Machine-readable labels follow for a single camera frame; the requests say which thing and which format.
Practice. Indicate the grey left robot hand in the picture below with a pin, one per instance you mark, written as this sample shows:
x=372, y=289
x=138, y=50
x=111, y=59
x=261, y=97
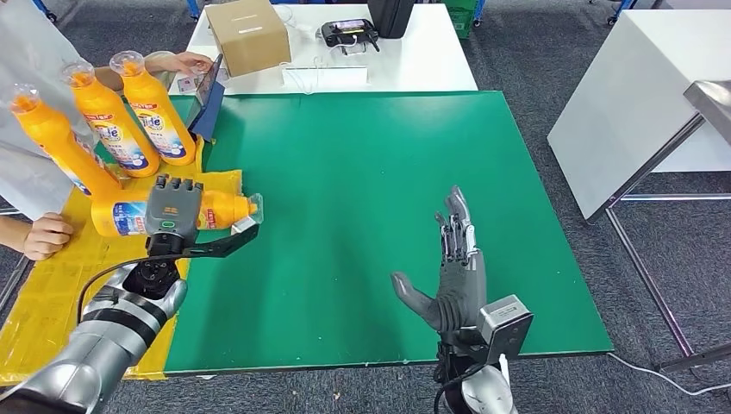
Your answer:
x=174, y=211

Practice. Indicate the person's left hand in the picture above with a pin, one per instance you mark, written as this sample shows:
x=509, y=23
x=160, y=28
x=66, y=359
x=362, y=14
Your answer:
x=191, y=63

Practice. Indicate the person's right hand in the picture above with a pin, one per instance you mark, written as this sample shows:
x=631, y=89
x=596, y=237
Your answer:
x=48, y=237

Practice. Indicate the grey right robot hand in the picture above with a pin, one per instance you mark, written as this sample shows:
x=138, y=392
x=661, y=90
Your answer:
x=462, y=291

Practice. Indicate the orange detergent bottle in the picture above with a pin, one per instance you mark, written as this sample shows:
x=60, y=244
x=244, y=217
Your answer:
x=225, y=208
x=63, y=148
x=163, y=128
x=123, y=143

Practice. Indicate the person's right forearm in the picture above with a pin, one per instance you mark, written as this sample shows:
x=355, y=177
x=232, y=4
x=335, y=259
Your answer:
x=11, y=233

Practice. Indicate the printed label sheet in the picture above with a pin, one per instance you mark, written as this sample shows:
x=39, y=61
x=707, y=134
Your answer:
x=185, y=84

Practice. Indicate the tablet in blue case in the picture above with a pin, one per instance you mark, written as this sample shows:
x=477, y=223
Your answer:
x=208, y=111

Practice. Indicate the yellow taped cardboard sheet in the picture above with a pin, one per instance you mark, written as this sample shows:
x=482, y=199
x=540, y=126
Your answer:
x=51, y=297

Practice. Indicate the brown cardboard box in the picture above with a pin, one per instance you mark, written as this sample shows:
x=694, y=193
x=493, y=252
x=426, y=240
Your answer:
x=246, y=35

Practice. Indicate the green table mat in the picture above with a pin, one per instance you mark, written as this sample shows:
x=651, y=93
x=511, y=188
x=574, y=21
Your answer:
x=371, y=200

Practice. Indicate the long white box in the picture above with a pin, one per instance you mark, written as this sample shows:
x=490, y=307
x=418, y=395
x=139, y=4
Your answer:
x=334, y=77

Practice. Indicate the black handheld controller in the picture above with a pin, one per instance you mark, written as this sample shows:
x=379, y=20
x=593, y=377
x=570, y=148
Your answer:
x=347, y=33

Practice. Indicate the person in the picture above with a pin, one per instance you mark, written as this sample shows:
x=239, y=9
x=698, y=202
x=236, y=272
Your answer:
x=28, y=51

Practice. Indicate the large white table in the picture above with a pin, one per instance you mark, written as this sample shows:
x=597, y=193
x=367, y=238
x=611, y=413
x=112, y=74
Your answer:
x=622, y=103

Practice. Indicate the green plastic crate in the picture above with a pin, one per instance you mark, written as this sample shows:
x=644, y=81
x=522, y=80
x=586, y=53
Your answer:
x=461, y=17

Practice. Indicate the steel table corner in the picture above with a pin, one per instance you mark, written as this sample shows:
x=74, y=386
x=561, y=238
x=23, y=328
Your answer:
x=714, y=106

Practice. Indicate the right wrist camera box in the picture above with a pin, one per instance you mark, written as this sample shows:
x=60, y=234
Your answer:
x=505, y=328

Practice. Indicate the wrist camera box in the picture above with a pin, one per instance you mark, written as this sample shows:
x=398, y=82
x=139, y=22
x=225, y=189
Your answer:
x=505, y=328
x=225, y=245

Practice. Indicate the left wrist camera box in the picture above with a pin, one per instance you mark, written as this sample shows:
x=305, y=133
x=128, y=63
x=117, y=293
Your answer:
x=225, y=245

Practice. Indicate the grey metal frame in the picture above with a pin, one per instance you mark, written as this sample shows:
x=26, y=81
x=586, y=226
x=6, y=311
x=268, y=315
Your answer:
x=651, y=280

